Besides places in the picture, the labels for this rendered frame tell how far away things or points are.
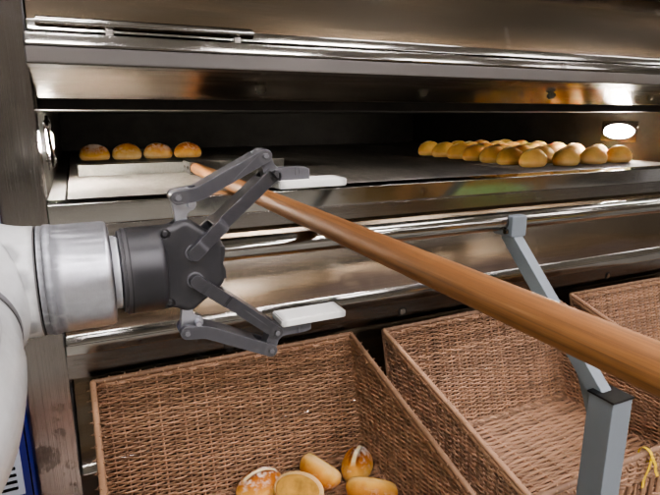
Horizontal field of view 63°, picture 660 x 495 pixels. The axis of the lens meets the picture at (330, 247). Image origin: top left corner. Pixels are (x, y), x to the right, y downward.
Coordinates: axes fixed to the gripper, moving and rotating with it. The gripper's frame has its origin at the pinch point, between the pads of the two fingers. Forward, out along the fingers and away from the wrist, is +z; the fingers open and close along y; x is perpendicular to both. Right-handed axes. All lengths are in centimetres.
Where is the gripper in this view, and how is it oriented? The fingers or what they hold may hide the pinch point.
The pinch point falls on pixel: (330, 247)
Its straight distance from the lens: 54.8
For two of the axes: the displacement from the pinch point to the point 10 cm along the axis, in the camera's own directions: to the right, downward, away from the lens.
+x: 4.3, 2.2, -8.8
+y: 0.0, 9.7, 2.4
